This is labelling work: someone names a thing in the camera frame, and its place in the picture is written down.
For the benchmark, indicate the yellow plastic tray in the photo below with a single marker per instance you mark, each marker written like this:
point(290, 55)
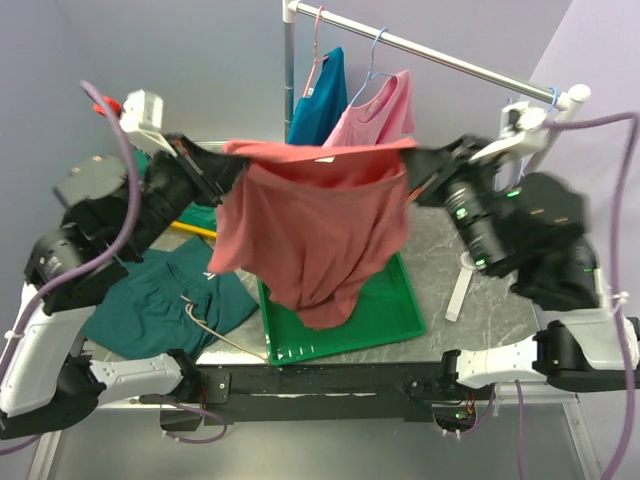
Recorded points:
point(187, 228)

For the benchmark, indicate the pink wire hanger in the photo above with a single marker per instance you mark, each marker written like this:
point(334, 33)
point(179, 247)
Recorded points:
point(316, 59)

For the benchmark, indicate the dark teal shorts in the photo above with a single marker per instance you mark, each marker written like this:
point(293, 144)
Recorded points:
point(169, 301)

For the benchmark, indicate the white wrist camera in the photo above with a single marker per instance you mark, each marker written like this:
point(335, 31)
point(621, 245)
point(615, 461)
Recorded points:
point(493, 152)
point(140, 117)

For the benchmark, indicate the green printed t shirt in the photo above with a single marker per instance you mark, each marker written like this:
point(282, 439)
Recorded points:
point(198, 216)

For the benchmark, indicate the salmon red t shirt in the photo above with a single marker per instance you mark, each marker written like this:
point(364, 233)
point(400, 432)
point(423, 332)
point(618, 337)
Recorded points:
point(314, 223)

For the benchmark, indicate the pink hanging t shirt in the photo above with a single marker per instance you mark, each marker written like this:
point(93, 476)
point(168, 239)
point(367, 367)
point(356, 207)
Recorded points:
point(386, 118)

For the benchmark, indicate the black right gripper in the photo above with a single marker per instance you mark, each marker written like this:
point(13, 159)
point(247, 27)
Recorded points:
point(423, 167)

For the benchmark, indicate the green plastic tray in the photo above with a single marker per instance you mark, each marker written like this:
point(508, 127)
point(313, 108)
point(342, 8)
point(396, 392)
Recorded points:
point(387, 312)

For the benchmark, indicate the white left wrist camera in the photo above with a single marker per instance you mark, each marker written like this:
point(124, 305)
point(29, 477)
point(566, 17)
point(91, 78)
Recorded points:
point(140, 117)

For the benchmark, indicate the light blue wire hanger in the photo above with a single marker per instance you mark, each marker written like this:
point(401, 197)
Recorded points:
point(521, 128)

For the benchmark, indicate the teal blue hanging shirt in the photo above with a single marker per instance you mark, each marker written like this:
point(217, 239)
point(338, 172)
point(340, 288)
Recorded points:
point(316, 115)

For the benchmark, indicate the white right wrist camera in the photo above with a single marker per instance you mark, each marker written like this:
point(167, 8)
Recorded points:
point(493, 152)

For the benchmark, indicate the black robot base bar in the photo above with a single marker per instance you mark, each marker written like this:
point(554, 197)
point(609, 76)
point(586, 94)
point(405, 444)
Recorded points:
point(251, 393)

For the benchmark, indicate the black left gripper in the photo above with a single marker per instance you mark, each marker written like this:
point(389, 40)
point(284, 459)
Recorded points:
point(212, 173)

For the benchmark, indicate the white metal clothes rack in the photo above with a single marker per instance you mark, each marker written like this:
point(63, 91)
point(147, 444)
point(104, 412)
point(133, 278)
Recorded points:
point(450, 60)

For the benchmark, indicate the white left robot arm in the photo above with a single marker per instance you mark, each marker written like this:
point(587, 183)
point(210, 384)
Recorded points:
point(113, 213)

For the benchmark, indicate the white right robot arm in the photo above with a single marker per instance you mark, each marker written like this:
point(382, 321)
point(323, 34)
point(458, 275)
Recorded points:
point(596, 352)

